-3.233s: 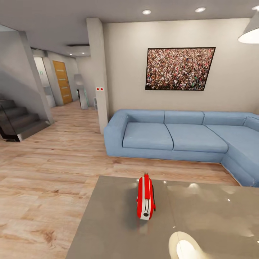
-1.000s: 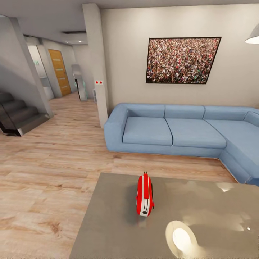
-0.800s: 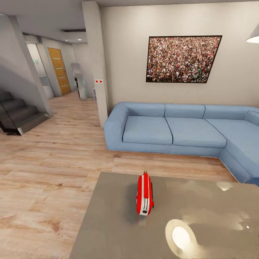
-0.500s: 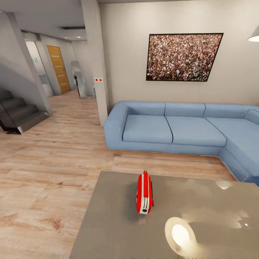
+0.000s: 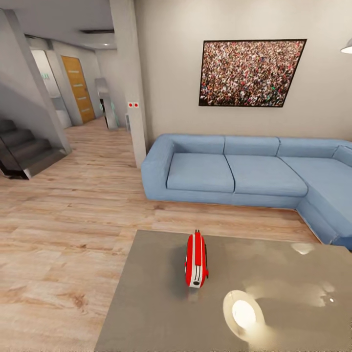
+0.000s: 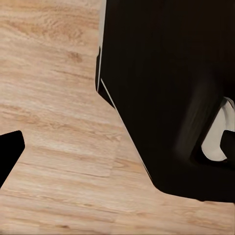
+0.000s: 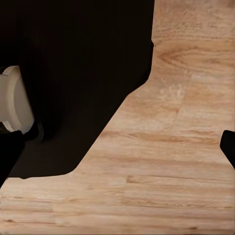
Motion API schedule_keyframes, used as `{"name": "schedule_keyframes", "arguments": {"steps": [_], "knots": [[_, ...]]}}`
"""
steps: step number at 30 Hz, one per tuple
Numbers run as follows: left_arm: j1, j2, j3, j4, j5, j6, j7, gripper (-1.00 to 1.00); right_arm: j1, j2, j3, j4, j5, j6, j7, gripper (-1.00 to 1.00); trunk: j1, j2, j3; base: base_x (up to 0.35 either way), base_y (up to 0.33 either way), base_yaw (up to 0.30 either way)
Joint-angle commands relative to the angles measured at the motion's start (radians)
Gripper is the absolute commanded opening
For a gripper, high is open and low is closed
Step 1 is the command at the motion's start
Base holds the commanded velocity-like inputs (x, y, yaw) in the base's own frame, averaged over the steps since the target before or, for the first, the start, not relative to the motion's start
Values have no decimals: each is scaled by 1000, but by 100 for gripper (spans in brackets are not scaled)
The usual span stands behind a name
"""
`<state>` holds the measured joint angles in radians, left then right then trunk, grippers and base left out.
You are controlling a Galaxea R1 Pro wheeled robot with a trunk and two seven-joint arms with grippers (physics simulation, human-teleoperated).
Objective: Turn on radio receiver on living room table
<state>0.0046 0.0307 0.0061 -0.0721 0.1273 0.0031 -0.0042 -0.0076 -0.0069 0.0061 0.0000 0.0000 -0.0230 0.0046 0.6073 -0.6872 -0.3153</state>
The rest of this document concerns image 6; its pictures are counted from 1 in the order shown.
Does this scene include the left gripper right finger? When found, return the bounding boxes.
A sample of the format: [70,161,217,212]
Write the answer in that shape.
[220,130,235,169]

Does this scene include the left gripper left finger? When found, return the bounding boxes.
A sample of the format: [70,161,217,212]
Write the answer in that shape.
[0,130,25,188]

